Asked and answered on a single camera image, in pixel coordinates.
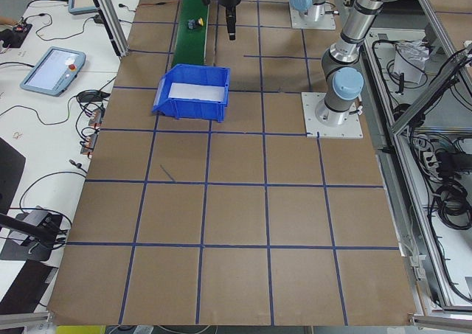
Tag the yellow mushroom push button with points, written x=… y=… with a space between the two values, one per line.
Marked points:
x=195 y=23

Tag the green conveyor belt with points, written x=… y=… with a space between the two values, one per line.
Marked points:
x=191 y=36

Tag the blue bin with foam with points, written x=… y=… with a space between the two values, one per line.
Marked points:
x=192 y=109

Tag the far teach pendant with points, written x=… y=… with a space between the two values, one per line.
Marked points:
x=79 y=7

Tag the teach pendant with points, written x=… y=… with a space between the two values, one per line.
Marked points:
x=54 y=72
x=79 y=7

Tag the near teach pendant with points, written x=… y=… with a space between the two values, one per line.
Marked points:
x=54 y=72

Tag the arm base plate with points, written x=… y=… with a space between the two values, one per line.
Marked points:
x=321 y=122
x=325 y=24

